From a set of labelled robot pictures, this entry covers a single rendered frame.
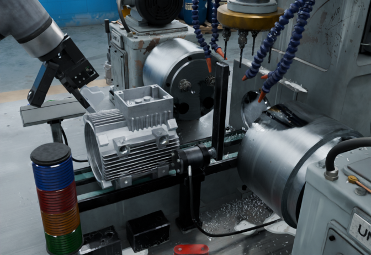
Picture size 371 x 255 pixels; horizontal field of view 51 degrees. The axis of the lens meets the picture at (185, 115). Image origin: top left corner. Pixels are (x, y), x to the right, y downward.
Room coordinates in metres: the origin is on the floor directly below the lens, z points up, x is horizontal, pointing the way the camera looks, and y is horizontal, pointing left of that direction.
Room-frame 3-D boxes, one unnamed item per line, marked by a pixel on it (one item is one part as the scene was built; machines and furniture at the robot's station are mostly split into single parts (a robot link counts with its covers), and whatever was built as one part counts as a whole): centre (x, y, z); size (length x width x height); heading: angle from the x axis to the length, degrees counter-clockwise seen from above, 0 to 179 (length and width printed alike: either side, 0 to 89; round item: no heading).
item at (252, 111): (1.06, -0.21, 1.01); 0.15 x 0.02 x 0.15; 28
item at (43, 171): (0.50, 0.20, 1.19); 0.06 x 0.06 x 0.04
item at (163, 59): (1.33, 0.03, 1.04); 0.37 x 0.25 x 0.25; 28
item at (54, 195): (0.50, 0.20, 1.14); 0.06 x 0.06 x 0.04
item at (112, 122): (0.88, 0.14, 1.01); 0.20 x 0.19 x 0.19; 119
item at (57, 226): (0.50, 0.20, 1.10); 0.06 x 0.06 x 0.04
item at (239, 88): (1.09, -0.27, 0.97); 0.30 x 0.11 x 0.34; 28
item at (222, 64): (0.84, -0.08, 1.12); 0.04 x 0.03 x 0.26; 118
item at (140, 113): (0.90, 0.11, 1.11); 0.12 x 0.11 x 0.07; 119
